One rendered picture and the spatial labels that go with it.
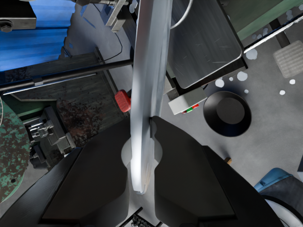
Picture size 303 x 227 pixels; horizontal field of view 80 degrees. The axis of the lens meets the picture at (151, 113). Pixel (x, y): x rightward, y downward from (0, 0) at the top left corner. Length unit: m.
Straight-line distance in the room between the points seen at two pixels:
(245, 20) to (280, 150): 0.93
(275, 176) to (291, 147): 0.69
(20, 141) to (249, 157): 1.51
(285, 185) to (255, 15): 0.40
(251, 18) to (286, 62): 0.51
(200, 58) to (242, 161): 1.10
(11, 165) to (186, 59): 1.33
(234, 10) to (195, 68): 0.17
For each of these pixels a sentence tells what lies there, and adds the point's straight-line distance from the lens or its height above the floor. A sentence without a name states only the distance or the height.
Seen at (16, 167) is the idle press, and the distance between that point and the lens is 1.50.
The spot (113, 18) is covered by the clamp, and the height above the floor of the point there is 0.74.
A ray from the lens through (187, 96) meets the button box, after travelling 0.62.
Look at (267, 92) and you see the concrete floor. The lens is 1.16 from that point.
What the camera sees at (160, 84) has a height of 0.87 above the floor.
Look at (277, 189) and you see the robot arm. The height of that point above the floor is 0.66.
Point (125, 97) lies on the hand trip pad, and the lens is 0.59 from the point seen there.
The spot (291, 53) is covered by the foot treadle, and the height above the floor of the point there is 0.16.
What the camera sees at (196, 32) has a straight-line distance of 0.36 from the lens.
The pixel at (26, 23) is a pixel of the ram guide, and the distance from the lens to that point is 0.34.
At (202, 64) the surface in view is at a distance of 0.36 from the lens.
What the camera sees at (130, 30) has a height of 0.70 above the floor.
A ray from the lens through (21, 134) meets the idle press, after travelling 1.52.
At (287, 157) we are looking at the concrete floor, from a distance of 1.29.
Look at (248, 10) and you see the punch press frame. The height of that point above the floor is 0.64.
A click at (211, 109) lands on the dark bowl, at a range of 1.28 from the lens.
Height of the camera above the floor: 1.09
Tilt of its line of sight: 40 degrees down
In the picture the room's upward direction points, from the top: 116 degrees counter-clockwise
